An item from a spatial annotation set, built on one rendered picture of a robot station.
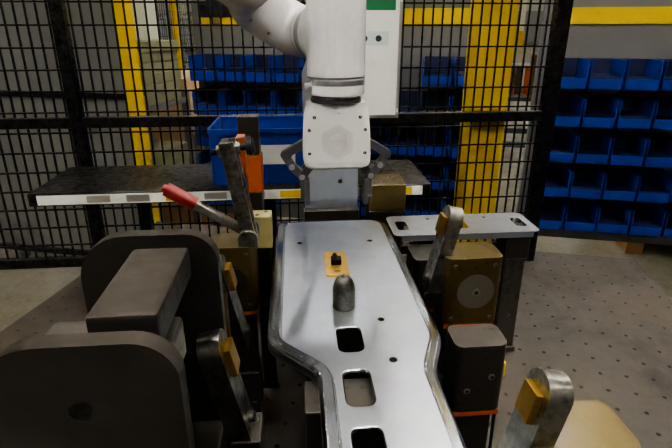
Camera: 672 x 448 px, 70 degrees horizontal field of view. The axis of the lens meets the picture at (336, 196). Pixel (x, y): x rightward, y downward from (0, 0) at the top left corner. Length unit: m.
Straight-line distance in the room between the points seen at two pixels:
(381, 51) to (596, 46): 1.44
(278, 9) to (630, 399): 0.95
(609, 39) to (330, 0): 1.99
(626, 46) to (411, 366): 2.16
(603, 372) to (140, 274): 0.98
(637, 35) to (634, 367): 1.68
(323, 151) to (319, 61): 0.13
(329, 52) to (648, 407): 0.88
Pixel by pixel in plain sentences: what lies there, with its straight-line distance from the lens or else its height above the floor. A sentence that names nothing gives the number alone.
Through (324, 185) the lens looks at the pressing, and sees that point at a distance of 1.03.
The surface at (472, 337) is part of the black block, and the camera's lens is 0.68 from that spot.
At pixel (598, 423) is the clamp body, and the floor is 1.05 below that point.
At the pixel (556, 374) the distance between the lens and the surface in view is 0.46.
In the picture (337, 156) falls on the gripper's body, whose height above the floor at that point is 1.19.
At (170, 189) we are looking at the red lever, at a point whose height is 1.14.
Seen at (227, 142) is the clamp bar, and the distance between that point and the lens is 0.73.
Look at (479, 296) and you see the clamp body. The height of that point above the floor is 0.98.
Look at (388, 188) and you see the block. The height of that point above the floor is 1.05.
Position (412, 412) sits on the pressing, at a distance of 0.55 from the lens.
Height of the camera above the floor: 1.38
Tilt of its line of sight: 19 degrees down
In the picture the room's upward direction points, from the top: straight up
